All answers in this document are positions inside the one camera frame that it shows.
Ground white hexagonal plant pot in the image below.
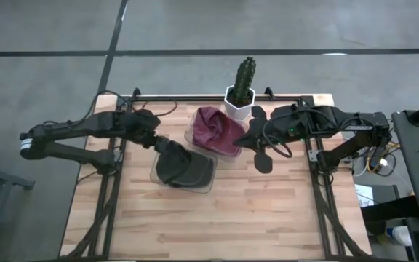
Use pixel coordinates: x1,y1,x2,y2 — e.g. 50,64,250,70
223,84,257,122

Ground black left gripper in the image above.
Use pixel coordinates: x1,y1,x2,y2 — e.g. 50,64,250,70
121,108,172,155

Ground tangled cables with power adapter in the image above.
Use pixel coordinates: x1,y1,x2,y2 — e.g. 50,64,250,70
351,140,403,179

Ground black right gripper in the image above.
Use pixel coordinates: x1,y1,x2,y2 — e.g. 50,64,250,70
233,104,307,175

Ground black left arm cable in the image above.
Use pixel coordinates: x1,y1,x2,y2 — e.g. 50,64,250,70
41,90,178,127

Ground black aluminium rig frame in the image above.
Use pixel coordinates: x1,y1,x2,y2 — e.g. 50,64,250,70
59,87,371,261

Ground green cactus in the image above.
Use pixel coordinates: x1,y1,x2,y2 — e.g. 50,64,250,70
233,56,258,106

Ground white paper sheet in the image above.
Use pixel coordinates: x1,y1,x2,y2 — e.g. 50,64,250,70
354,183,376,208

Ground clear plastic bin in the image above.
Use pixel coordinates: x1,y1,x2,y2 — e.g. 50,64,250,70
184,106,249,162
150,147,218,194

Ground silver metal corner bracket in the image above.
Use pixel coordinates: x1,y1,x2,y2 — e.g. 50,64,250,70
307,148,322,163

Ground white plastic bottle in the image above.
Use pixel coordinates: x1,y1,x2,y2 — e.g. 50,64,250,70
386,225,413,247

